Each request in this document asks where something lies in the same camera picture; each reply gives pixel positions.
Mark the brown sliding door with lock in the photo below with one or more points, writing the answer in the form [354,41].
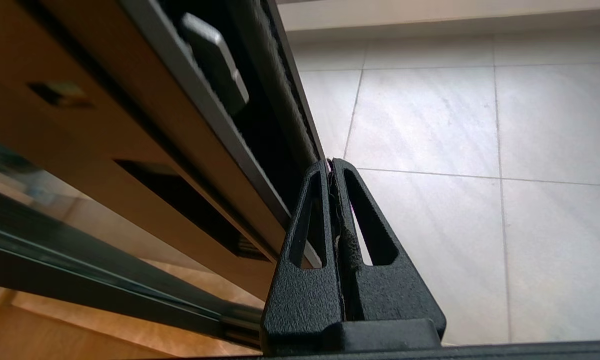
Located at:
[129,125]

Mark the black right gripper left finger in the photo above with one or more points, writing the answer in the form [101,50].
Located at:
[305,300]

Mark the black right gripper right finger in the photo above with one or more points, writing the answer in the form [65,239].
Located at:
[395,295]

